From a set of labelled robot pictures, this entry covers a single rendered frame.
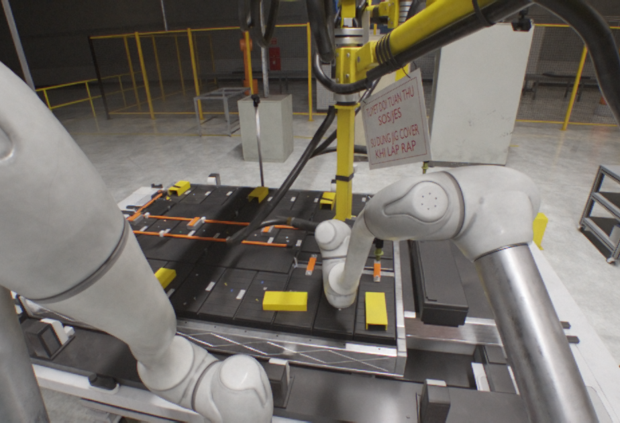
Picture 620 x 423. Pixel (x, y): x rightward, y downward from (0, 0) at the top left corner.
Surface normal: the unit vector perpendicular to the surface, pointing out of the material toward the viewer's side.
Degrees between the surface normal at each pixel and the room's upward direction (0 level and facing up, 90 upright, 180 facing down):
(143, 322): 105
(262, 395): 81
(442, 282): 0
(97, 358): 0
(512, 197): 44
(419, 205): 54
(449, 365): 0
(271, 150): 90
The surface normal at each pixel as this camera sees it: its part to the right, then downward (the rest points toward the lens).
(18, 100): 0.91, -0.36
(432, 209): 0.00, -0.14
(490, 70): -0.18, 0.45
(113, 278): 0.88, 0.37
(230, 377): -0.08, -0.75
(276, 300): -0.02, -0.89
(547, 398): -0.68, -0.18
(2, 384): 0.92, 0.16
